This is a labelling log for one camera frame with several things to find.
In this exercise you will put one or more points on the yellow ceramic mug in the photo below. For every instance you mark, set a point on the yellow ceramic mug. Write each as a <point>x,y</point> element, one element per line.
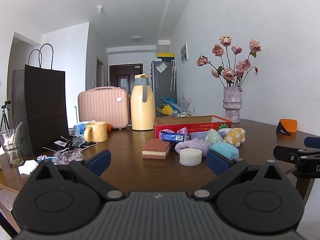
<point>96,132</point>

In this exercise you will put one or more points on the white crumpled tissue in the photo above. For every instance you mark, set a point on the white crumpled tissue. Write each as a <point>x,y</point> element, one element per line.
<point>28,167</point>

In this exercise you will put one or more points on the black paper bag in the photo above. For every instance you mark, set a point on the black paper bag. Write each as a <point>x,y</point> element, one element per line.
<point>38,99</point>

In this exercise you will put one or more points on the grey refrigerator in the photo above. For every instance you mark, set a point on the grey refrigerator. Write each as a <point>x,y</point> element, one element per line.
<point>161,73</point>

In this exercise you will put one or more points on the yellow watering can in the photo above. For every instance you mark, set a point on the yellow watering can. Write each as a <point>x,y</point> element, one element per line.
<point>165,110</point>

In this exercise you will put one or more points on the wire storage rack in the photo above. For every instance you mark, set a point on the wire storage rack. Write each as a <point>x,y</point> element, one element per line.
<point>179,114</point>

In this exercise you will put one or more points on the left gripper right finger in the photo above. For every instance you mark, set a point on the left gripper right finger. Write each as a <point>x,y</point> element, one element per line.
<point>218,163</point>

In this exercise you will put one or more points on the yellow thermos jug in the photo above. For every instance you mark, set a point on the yellow thermos jug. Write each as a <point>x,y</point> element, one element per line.
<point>142,104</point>

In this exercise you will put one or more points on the black packaging papers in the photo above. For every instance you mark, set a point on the black packaging papers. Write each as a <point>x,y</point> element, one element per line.
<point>70,143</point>

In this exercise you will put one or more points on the cyan fluffy sponge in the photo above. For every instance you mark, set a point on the cyan fluffy sponge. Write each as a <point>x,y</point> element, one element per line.
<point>225,149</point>

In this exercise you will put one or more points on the pink small suitcase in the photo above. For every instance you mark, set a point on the pink small suitcase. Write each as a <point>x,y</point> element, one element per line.
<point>108,104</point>

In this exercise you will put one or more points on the purple satin bow scrunchie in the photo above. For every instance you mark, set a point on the purple satin bow scrunchie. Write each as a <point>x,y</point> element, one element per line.
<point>183,131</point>

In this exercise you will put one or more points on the blue tissue pack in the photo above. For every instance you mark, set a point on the blue tissue pack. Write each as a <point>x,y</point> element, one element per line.
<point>174,137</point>

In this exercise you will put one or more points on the white round sponge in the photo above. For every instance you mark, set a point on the white round sponge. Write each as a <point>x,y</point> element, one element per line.
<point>190,156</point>

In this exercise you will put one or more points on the orange black tape holder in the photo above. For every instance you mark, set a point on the orange black tape holder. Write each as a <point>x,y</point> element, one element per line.
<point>287,126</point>

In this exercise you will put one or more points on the green soft ball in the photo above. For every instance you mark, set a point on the green soft ball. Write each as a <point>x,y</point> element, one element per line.
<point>213,137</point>

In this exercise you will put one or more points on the dried pink roses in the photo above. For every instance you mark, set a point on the dried pink roses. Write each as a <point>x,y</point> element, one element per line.
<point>230,71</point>

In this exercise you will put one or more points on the camera tripod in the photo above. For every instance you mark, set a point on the camera tripod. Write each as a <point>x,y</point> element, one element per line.
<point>4,119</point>

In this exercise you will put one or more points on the glass cup with straw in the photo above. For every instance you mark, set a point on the glass cup with straw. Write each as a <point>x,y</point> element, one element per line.
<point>12,145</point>

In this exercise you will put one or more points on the yellow white plush toy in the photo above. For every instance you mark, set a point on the yellow white plush toy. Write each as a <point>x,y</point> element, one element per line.
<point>233,136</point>

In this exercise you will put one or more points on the blue tissue box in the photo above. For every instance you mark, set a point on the blue tissue box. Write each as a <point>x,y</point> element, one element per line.
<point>80,127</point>

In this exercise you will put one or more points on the purple textured vase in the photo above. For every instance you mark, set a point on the purple textured vase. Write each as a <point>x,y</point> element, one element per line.
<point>232,103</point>

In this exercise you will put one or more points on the lilac fluffy headband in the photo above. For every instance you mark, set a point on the lilac fluffy headband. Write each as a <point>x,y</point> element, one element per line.
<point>199,144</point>

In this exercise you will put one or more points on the orange fruit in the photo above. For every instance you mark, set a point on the orange fruit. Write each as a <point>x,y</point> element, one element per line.
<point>108,127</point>

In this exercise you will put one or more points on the dark brown door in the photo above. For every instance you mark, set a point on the dark brown door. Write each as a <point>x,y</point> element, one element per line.
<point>123,75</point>

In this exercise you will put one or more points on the red layered sponge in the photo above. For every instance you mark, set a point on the red layered sponge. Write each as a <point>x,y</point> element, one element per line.
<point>156,149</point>

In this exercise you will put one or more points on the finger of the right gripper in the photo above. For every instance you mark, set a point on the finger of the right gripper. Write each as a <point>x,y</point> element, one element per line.
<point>312,142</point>
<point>288,155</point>

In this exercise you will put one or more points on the purple knit pouch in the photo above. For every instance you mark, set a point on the purple knit pouch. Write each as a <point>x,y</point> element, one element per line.
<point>198,135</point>

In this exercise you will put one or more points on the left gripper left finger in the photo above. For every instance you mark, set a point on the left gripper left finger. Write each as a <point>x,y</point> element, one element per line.
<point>99,163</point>

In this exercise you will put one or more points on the red cardboard box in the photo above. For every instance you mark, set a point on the red cardboard box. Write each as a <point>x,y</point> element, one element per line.
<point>192,123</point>

